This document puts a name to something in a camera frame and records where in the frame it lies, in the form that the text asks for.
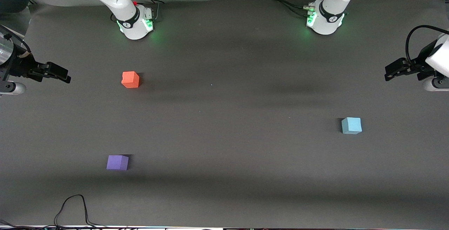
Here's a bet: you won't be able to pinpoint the black left arm base cables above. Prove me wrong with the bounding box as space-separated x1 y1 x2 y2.
265 0 329 17

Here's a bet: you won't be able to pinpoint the orange foam block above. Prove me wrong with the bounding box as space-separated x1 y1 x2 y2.
121 71 140 89

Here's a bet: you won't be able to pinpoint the light blue foam block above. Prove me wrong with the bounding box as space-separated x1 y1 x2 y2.
341 117 362 135

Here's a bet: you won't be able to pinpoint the purple foam block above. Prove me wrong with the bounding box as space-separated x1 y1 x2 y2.
106 155 129 171

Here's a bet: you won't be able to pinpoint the black looped cable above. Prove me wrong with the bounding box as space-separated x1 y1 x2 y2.
54 194 107 229

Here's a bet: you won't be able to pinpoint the dark grey table mat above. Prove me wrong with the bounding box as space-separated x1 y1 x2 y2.
0 0 449 229

